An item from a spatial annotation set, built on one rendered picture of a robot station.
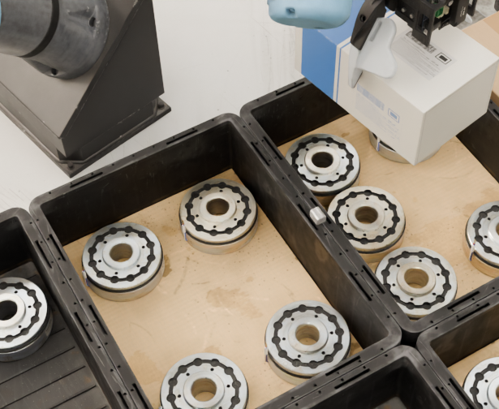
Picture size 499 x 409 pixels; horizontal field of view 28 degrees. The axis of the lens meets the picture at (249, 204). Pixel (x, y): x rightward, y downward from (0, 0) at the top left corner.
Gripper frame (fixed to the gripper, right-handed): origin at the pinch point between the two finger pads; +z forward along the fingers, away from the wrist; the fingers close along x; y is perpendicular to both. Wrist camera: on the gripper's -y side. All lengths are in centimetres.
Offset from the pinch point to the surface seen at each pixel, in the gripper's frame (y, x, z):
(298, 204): -0.5, -13.4, 17.8
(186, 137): -18.0, -17.2, 17.8
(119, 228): -16.5, -30.0, 24.7
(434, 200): 5.9, 5.8, 27.6
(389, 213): 4.9, -2.1, 24.4
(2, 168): -48, -32, 41
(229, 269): -3.9, -22.1, 27.7
